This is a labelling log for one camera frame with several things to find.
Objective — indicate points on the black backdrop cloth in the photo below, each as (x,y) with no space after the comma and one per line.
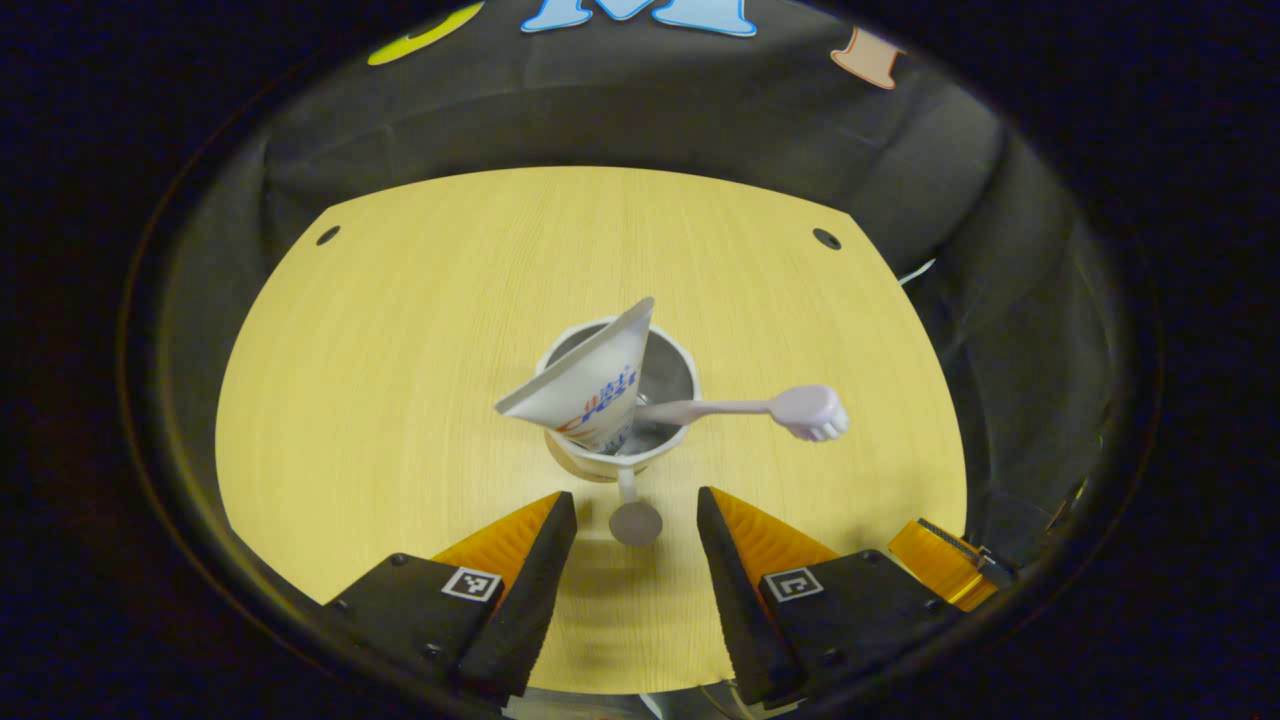
(600,110)

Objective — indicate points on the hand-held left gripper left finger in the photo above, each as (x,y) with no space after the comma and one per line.
(530,600)

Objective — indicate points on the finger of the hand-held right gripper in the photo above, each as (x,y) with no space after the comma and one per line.
(940,565)

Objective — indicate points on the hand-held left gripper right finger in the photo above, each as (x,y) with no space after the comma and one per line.
(735,600)

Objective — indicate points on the pale toothbrush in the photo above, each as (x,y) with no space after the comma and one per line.
(800,408)

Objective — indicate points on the white toothpaste tube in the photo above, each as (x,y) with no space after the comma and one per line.
(585,385)

